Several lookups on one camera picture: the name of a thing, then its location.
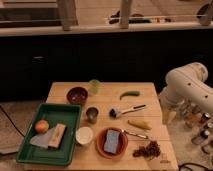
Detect red apple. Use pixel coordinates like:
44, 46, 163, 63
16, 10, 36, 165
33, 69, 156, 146
34, 120, 49, 133

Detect white paper cup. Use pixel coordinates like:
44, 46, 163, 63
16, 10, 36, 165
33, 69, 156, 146
76, 127, 93, 146

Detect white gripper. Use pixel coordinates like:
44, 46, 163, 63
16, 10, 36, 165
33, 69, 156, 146
161, 103, 177, 125

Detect green chili pepper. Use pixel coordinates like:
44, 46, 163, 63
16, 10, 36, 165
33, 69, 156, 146
119, 91, 140, 100

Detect wooden block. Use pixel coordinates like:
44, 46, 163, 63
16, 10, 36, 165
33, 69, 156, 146
48, 123, 66, 148

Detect blue sponge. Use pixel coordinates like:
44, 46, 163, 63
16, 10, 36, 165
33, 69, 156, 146
104, 130, 120, 154

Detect grey cloth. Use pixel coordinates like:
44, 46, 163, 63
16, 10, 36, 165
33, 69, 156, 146
30, 128, 54, 148

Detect black dish brush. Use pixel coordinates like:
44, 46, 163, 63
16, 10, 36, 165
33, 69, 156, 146
109, 105, 144, 118

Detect bunch of dark grapes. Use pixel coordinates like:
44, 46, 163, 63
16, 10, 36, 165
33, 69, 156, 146
133, 141, 161, 159

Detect green plastic cup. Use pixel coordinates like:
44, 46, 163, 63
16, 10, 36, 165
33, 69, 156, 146
88, 79, 100, 94

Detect yellow banana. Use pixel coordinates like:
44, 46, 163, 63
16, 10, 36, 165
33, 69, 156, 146
128, 120, 151, 130

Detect dark red bowl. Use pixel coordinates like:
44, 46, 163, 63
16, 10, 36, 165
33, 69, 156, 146
66, 87, 88, 105

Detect metal spoon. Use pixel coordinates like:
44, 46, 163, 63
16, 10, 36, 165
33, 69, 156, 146
121, 129, 149, 139

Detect orange plate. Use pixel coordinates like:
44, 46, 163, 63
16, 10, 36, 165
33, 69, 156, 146
96, 127, 128, 159

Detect green plastic tray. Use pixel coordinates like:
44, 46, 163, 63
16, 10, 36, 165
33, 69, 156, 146
16, 103, 81, 166

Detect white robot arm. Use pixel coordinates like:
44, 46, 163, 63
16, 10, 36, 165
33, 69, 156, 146
159, 62, 213, 125

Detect metal cup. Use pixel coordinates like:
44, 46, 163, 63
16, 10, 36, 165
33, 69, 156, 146
86, 107, 99, 124

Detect black cable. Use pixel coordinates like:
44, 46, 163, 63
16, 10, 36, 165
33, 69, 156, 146
0, 104, 27, 139

